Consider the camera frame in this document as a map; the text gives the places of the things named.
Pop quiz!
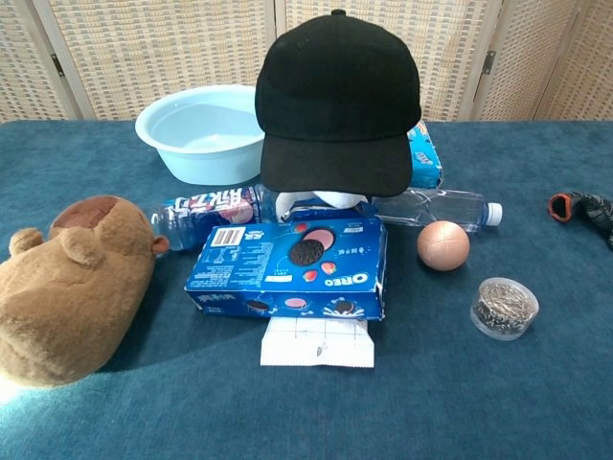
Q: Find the blue labelled drink bottle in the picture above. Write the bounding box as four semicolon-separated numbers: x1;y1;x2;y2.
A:
150;184;279;253

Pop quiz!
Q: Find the blue chocolate chip cookie box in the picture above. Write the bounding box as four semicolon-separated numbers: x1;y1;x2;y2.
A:
406;120;444;190

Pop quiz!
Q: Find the clear tub of steel scrubber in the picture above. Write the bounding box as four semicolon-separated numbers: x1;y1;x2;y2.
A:
470;276;540;342

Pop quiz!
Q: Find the copper coloured ball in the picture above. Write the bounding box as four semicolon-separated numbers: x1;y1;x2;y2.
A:
416;220;471;272

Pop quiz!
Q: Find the brown capybara plush toy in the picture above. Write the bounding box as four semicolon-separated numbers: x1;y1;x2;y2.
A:
0;195;171;388

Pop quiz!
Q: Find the blue table cloth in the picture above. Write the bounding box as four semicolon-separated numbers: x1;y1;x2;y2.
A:
0;119;613;460

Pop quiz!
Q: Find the grey knit work glove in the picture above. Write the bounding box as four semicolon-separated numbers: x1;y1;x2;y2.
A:
547;191;613;250

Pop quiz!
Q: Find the white foam mannequin head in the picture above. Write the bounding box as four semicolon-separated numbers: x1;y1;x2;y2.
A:
275;189;373;222

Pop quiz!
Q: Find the light blue plastic basin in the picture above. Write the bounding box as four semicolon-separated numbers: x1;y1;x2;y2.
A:
134;83;267;186

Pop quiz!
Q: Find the blue Oreo cookie box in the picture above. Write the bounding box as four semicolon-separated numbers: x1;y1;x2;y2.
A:
184;199;388;321

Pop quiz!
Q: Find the black baseball cap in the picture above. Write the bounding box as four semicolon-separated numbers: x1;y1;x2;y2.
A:
254;8;422;198

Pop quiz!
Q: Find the clear empty water bottle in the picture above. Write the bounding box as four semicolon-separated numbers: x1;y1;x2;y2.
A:
371;187;504;235

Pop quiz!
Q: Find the white snack packet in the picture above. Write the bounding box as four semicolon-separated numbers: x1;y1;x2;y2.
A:
259;316;375;369

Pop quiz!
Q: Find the woven folding screen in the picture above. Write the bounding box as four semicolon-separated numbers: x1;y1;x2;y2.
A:
0;0;613;124

